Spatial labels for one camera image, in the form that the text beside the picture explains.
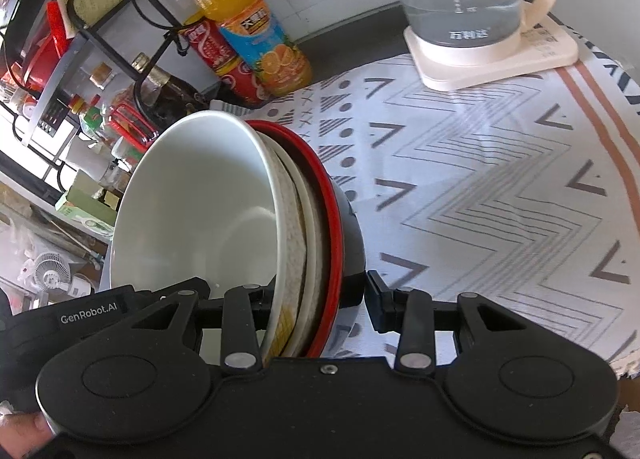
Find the black wire kitchen rack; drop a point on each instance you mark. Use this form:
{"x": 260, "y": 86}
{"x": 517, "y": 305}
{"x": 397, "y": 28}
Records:
{"x": 52, "y": 103}

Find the pale green glazed bowl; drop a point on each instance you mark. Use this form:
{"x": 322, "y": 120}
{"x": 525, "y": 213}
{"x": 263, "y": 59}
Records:
{"x": 205, "y": 201}

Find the small white desk fan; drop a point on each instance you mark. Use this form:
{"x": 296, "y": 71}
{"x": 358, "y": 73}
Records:
{"x": 53, "y": 275}

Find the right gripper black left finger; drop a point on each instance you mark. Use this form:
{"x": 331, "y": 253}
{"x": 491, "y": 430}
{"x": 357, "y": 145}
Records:
{"x": 246, "y": 309}

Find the dark soy sauce bottle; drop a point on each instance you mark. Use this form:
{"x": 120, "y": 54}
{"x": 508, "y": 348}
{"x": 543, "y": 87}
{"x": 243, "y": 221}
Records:
{"x": 169, "y": 98}

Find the red rimmed black bowl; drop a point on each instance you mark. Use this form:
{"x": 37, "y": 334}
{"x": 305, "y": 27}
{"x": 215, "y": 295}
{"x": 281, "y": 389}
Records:
{"x": 344, "y": 248}

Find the beige kettle base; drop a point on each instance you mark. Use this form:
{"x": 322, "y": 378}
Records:
{"x": 547, "y": 46}

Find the cream patterned bowl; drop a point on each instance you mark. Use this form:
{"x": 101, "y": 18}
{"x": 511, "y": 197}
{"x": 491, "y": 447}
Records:
{"x": 301, "y": 247}

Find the patterned white table mat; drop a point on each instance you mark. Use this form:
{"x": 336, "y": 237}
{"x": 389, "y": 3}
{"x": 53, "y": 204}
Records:
{"x": 524, "y": 190}

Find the orange juice bottle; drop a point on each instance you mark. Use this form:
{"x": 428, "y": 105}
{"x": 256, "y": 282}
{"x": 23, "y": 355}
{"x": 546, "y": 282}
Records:
{"x": 255, "y": 33}

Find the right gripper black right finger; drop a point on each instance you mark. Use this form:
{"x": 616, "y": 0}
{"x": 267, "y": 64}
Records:
{"x": 410, "y": 314}

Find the red cola can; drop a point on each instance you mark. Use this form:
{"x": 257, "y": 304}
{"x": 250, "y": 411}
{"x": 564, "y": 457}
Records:
{"x": 238, "y": 80}

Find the operator hand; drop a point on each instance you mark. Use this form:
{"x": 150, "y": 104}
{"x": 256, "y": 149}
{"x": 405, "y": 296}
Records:
{"x": 23, "y": 433}

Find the green carton box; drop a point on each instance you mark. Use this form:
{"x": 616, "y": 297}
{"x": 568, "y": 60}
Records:
{"x": 82, "y": 208}

